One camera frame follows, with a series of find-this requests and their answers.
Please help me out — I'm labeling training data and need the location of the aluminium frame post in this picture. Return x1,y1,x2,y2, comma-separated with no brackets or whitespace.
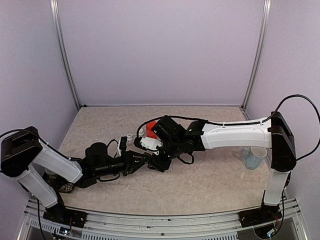
241,0,272,112
50,0,82,111

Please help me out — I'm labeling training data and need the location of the small white pill bottle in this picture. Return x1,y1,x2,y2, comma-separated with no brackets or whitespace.
138,128,145,137

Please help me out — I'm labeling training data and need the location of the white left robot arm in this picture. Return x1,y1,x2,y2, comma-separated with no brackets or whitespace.
0,126,151,223

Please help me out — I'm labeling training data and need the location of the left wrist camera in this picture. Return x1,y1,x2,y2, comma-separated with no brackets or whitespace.
117,136,128,157

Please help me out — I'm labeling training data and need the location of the front aluminium rail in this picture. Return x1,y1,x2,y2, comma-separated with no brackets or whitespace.
23,199,308,240

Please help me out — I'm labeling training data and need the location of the light blue mug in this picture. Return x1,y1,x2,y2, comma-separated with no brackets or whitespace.
241,146,267,170

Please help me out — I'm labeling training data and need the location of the red cylindrical can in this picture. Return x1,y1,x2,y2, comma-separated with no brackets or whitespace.
146,121,157,138

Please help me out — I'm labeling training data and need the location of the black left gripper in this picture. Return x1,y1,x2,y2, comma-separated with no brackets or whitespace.
94,150,149,178

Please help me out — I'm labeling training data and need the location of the black square tray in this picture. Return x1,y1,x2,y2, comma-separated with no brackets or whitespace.
44,174,75,194

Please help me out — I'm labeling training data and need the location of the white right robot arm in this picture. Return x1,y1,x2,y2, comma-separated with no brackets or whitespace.
133,111,297,222

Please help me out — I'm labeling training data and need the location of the left aluminium frame post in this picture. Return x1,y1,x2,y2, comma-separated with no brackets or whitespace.
50,0,82,111

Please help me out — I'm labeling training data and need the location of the right aluminium frame post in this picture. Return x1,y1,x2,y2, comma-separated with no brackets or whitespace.
241,0,272,112

